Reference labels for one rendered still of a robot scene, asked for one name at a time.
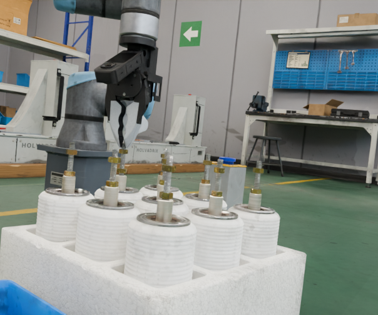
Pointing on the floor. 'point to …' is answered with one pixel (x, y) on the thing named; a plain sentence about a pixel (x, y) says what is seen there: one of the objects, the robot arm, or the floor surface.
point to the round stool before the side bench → (268, 152)
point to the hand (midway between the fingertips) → (122, 140)
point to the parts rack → (11, 39)
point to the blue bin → (12, 300)
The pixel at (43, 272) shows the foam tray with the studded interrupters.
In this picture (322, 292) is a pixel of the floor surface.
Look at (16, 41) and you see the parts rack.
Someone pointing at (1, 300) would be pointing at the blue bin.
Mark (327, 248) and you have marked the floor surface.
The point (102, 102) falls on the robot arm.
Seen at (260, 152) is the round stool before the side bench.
